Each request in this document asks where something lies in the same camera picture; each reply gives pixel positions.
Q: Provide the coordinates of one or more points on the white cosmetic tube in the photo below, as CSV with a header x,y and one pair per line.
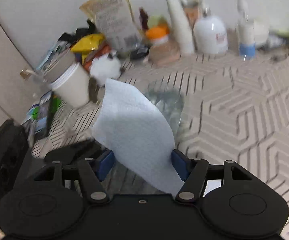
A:
x,y
181,28

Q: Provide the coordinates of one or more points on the white paper towel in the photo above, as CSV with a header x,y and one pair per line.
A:
x,y
138,134

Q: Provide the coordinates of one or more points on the black lid round jar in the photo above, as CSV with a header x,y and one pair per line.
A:
x,y
139,53

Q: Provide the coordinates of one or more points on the clear spray bottle blue label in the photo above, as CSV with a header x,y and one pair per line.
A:
x,y
245,32

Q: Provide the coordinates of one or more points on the clear plastic water bottle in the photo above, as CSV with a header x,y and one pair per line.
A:
x,y
169,100

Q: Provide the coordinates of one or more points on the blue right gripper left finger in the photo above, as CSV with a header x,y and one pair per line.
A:
x,y
104,164

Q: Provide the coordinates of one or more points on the white paper cup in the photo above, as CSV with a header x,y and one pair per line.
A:
x,y
68,79

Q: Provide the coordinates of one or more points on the orange lid jar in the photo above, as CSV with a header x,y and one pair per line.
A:
x,y
158,35

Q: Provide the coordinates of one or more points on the pink rectangular case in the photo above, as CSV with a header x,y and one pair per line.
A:
x,y
164,53

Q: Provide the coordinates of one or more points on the white pump bottle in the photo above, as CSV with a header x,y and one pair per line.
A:
x,y
210,33

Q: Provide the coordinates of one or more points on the large printed paper bag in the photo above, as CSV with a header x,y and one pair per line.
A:
x,y
114,19

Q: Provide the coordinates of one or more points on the white fluffy plush toy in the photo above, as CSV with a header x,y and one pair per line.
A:
x,y
105,67

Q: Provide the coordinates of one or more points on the yellow snack packet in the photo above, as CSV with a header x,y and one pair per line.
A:
x,y
88,44

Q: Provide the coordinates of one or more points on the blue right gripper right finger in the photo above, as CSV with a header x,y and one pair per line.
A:
x,y
181,163

